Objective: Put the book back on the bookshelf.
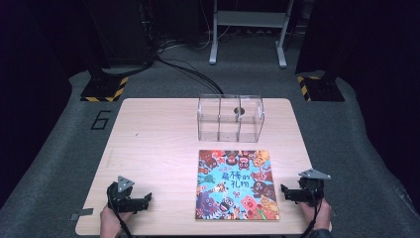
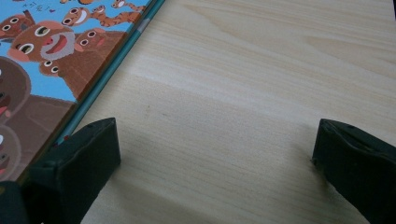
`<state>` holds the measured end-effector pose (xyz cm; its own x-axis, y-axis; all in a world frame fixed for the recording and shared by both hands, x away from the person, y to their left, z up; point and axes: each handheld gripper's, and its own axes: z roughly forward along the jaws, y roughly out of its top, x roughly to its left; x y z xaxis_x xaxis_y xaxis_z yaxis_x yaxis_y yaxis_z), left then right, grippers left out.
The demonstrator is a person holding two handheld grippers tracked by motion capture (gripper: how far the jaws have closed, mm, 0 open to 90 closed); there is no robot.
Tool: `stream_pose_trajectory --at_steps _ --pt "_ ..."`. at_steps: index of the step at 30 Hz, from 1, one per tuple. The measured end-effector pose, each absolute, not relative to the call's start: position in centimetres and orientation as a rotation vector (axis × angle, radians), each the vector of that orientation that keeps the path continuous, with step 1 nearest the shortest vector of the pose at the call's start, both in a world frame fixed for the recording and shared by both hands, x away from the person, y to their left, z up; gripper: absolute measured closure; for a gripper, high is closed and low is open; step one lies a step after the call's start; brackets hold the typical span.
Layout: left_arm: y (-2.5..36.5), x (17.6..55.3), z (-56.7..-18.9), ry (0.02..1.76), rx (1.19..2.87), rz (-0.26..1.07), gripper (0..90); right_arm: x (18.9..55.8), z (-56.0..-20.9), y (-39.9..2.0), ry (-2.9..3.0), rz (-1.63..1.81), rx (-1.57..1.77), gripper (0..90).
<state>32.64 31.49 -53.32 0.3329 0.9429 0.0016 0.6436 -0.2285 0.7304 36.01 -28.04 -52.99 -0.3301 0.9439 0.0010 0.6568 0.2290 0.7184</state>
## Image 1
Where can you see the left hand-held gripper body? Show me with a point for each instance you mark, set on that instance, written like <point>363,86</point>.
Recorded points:
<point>120,198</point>

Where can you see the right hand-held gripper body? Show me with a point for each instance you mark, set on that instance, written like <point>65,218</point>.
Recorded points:
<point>310,190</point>

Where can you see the colourful picture book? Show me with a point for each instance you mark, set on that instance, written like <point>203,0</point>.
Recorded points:
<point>236,185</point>

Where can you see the clear acrylic organizer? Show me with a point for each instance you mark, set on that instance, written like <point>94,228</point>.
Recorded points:
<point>228,129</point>

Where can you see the person's left hand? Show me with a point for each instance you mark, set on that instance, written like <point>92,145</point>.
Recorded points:
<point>110,224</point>

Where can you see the person's right hand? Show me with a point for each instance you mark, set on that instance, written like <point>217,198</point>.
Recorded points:
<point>323,216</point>

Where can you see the grey tape strip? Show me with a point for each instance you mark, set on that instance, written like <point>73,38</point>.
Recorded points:
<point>81,214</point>

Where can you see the black striped stand base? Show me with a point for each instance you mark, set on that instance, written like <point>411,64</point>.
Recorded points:
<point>323,89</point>
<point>102,89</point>

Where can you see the black panel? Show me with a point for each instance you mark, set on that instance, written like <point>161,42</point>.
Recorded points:
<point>122,29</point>

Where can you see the white desk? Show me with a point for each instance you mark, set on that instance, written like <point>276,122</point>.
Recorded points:
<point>251,19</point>

